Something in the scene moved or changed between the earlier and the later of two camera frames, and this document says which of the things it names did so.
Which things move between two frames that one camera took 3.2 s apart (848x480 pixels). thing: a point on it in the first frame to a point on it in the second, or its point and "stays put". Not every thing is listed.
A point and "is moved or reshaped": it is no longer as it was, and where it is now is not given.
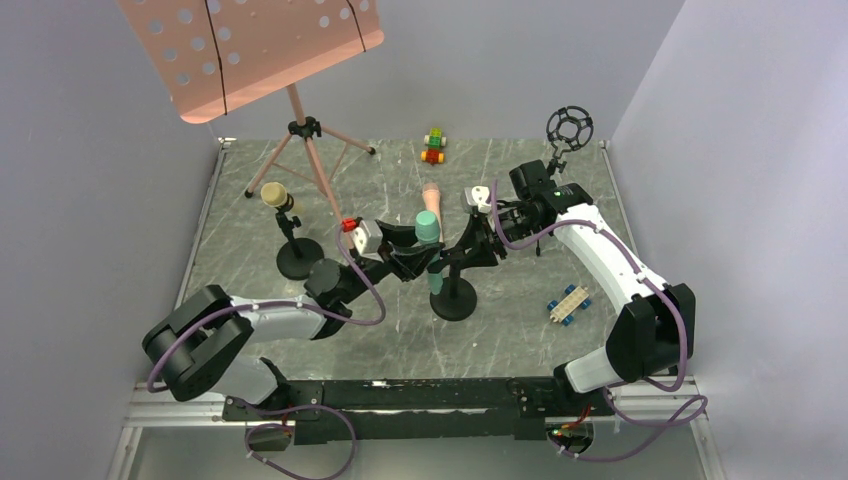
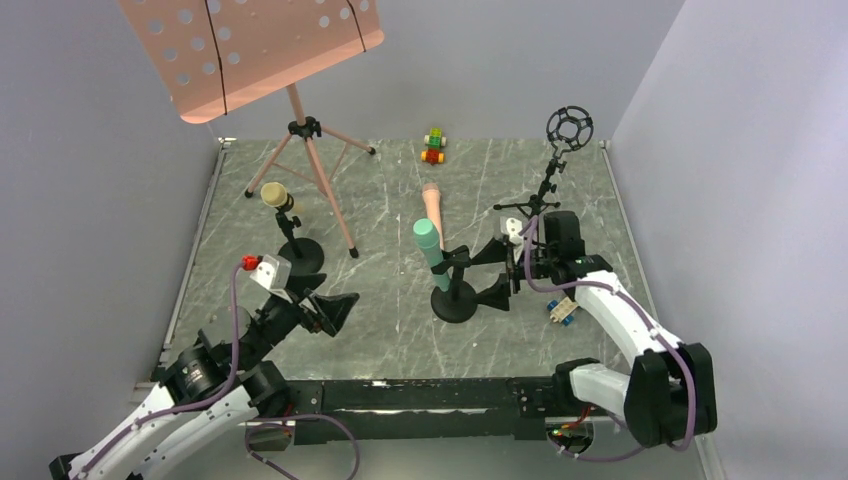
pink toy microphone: (432, 199) stays put
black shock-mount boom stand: (569, 129) stays put
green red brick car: (435, 140) stays put
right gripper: (482, 234) to (515, 266)
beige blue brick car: (563, 311) stays put
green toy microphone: (427, 234) is moved or reshaped
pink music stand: (212, 55) stays put
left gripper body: (387, 249) to (308, 309)
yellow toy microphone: (273, 194) stays put
